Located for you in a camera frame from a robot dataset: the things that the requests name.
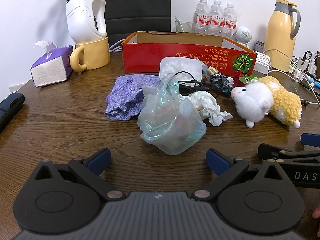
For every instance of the white round speaker figure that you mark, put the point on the white round speaker figure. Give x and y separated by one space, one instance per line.
243 35

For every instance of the person's right hand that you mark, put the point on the person's right hand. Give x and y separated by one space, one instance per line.
317 213

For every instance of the iridescent plastic bag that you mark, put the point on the iridescent plastic bag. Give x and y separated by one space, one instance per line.
170 120

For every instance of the red cardboard box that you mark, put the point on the red cardboard box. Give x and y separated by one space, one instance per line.
175 57

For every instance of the red artificial flower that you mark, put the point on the red artificial flower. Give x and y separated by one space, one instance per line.
243 78

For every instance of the yellow mug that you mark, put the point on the yellow mug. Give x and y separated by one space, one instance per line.
96 55

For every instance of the white detergent bottle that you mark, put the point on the white detergent bottle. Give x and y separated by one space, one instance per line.
80 12

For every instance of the white tissue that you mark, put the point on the white tissue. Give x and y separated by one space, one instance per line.
207 102

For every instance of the white power strip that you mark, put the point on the white power strip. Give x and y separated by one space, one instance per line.
312 66

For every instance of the purple cloth pouch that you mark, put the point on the purple cloth pouch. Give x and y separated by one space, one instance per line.
125 97

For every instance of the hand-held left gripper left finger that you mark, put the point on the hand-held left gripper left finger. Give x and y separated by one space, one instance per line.
100 160

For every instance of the glass cup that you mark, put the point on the glass cup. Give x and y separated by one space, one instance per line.
186 27

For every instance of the dark blue case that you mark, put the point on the dark blue case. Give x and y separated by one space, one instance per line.
10 107

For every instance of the yellow thermos jug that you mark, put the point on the yellow thermos jug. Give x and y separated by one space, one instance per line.
280 37

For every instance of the purple tissue pack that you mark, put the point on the purple tissue pack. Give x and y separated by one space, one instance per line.
50 70

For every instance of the white and yellow plush sheep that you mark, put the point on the white and yellow plush sheep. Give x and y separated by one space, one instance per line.
255 100

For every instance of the small grey box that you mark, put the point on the small grey box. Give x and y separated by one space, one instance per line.
259 46

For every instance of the clear stirrer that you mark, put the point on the clear stirrer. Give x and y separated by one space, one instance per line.
178 21

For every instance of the clear water bottle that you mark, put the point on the clear water bottle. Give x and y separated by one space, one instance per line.
202 17
230 22
217 20

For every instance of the white cotton swab box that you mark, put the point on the white cotton swab box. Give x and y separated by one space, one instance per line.
175 66

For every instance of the black snack wrapper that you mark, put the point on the black snack wrapper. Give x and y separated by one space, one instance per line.
220 80

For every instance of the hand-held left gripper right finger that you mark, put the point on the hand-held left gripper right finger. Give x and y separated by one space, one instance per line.
217 161

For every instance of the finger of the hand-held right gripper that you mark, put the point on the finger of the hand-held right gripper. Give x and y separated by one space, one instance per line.
311 139
287 155

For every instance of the white power adapter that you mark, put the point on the white power adapter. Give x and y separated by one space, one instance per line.
262 62

